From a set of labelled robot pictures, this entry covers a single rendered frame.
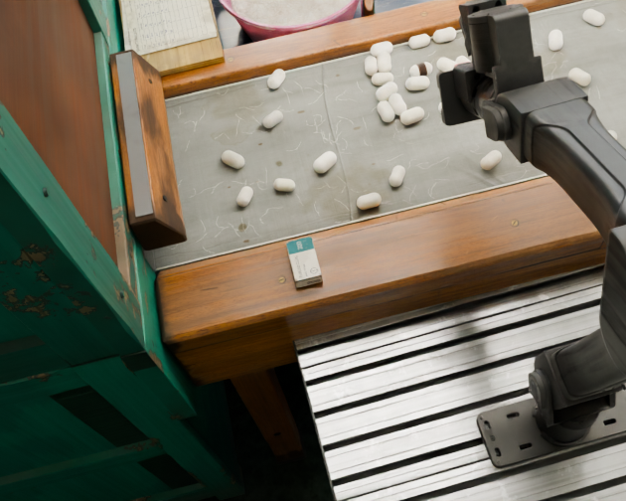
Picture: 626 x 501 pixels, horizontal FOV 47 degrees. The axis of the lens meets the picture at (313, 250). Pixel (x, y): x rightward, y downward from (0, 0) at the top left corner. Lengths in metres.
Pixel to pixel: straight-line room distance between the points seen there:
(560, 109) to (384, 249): 0.34
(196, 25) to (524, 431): 0.78
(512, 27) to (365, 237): 0.34
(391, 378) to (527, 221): 0.27
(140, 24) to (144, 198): 0.41
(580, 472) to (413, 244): 0.35
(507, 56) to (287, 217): 0.40
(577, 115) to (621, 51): 0.54
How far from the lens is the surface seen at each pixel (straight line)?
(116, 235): 0.90
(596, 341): 0.73
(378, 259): 0.95
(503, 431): 0.97
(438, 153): 1.07
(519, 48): 0.78
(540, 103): 0.73
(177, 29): 1.23
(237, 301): 0.94
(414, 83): 1.13
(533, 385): 0.88
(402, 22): 1.21
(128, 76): 1.07
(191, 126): 1.15
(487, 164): 1.05
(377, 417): 0.97
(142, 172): 0.96
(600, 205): 0.64
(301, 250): 0.94
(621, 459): 1.00
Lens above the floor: 1.60
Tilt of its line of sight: 61 degrees down
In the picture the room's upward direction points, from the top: 11 degrees counter-clockwise
